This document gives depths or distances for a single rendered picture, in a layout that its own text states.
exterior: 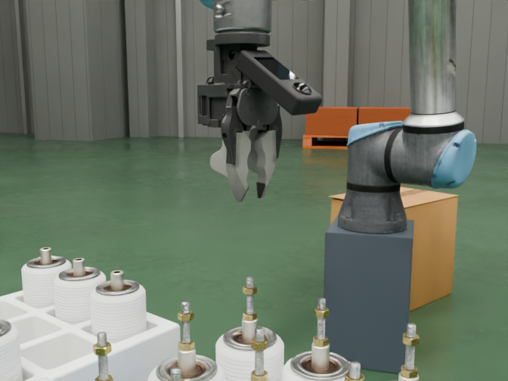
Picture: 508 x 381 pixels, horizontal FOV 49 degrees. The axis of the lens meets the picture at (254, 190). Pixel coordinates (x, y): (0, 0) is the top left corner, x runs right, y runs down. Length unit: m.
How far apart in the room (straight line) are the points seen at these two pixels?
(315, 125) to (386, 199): 5.06
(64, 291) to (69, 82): 6.65
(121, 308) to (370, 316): 0.54
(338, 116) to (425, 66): 5.12
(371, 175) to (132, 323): 0.56
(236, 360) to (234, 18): 0.44
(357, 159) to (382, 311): 0.33
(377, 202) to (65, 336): 0.66
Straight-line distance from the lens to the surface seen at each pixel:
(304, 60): 7.52
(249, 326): 0.79
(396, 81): 7.36
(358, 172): 1.20
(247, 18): 0.71
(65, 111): 7.72
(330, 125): 6.22
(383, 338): 1.25
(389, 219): 1.22
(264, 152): 0.74
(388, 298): 1.22
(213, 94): 0.73
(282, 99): 0.66
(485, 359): 1.41
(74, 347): 1.06
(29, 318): 1.15
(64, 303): 1.10
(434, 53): 1.11
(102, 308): 1.00
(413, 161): 1.13
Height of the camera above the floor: 0.59
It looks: 10 degrees down
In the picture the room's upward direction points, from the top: straight up
